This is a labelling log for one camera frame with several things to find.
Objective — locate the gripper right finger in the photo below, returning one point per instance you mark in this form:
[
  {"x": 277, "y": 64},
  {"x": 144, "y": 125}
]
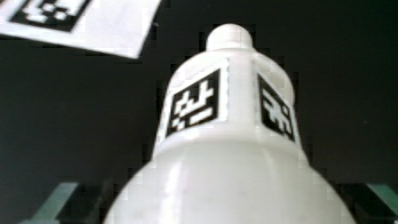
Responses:
[{"x": 371, "y": 201}]

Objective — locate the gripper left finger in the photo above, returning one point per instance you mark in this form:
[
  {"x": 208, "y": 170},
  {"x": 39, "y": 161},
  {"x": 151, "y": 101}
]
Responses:
[{"x": 74, "y": 206}]

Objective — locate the white lamp bulb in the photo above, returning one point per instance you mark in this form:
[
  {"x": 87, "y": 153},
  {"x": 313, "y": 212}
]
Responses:
[{"x": 227, "y": 176}]

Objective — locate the white marker sheet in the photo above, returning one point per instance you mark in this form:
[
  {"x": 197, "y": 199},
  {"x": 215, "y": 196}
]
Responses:
[{"x": 101, "y": 25}]

